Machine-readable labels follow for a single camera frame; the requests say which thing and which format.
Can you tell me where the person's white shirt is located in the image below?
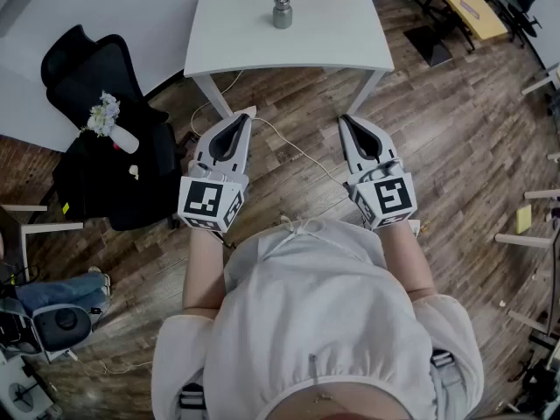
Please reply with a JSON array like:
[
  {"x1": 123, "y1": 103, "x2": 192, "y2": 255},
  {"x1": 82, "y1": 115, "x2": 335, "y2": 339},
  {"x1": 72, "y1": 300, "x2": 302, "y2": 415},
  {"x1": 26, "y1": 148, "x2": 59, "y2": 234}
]
[{"x1": 150, "y1": 216, "x2": 485, "y2": 420}]

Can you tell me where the white vase with flowers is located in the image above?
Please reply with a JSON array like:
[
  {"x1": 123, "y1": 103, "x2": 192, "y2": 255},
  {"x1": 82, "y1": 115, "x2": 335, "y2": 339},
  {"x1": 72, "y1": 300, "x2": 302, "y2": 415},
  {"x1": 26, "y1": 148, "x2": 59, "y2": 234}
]
[{"x1": 78, "y1": 90, "x2": 140, "y2": 155}]

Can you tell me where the yellow wooden table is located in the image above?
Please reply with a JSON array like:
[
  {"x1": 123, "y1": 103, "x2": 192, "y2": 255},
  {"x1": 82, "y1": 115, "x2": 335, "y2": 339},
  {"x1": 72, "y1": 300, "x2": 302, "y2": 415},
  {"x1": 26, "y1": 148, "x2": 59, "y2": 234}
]
[{"x1": 422, "y1": 0, "x2": 508, "y2": 41}]

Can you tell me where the black table base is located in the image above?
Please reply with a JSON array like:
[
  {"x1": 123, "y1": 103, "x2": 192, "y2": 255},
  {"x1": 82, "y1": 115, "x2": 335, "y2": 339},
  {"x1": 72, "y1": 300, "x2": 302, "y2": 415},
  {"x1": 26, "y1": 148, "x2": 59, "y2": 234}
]
[{"x1": 402, "y1": 24, "x2": 454, "y2": 67}]

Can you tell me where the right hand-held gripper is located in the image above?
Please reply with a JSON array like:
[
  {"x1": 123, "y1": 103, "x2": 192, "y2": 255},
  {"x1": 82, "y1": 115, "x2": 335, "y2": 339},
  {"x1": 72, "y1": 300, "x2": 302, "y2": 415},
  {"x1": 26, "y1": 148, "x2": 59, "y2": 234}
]
[{"x1": 339, "y1": 114, "x2": 417, "y2": 232}]

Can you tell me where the white frame side table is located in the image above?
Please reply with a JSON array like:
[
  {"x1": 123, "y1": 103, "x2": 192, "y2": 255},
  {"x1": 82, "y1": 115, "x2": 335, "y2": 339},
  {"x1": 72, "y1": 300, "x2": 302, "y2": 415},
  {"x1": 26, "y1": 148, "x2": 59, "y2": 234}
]
[{"x1": 0, "y1": 203, "x2": 85, "y2": 282}]

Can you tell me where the grey rounded device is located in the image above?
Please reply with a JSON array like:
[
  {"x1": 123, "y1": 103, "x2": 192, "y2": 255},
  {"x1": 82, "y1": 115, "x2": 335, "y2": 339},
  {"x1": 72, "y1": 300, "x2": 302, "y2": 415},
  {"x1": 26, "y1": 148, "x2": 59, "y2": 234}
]
[{"x1": 32, "y1": 303, "x2": 94, "y2": 354}]

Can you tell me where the person's left forearm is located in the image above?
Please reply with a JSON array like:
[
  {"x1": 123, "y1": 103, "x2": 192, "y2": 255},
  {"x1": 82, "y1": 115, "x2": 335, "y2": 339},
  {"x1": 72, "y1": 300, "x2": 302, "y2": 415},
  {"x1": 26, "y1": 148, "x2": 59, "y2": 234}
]
[{"x1": 182, "y1": 225, "x2": 228, "y2": 321}]

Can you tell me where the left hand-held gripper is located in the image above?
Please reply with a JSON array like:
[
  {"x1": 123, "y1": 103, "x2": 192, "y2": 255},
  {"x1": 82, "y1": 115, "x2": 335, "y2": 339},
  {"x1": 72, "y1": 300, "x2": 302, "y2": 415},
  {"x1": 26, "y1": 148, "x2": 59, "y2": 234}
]
[{"x1": 177, "y1": 112, "x2": 254, "y2": 235}]

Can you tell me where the yellow sticky note pad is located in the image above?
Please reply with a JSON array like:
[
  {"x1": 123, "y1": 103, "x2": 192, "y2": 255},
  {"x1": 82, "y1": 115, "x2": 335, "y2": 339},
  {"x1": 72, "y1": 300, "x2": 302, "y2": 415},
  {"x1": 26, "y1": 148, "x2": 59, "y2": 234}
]
[{"x1": 515, "y1": 203, "x2": 533, "y2": 235}]

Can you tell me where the grey harness strap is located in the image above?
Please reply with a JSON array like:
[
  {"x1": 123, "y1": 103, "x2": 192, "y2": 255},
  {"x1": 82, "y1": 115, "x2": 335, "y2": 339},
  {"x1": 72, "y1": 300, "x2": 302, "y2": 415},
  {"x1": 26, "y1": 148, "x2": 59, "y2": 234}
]
[
  {"x1": 177, "y1": 382, "x2": 207, "y2": 420},
  {"x1": 430, "y1": 350, "x2": 465, "y2": 410}
]

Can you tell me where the person's right forearm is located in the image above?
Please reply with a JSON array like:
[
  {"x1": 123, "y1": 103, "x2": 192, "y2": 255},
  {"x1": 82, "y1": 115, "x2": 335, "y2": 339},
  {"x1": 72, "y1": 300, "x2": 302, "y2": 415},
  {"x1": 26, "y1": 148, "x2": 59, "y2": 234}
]
[{"x1": 378, "y1": 220, "x2": 437, "y2": 301}]

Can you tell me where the light wooden frame rack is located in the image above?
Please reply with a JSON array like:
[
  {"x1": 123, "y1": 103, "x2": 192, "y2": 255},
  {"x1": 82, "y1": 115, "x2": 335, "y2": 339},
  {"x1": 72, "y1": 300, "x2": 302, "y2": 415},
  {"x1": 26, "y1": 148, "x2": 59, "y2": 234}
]
[{"x1": 493, "y1": 185, "x2": 560, "y2": 336}]

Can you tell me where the white fan unit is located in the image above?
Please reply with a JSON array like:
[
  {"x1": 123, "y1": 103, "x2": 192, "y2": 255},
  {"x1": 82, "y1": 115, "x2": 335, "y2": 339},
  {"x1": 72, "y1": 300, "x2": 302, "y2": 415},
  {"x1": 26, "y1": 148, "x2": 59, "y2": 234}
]
[{"x1": 0, "y1": 352, "x2": 56, "y2": 420}]

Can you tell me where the small metal canister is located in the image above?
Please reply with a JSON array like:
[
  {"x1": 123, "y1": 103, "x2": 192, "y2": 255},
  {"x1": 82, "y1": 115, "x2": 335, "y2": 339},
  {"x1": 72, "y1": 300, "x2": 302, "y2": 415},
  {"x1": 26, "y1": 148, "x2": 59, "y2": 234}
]
[{"x1": 272, "y1": 6, "x2": 294, "y2": 31}]

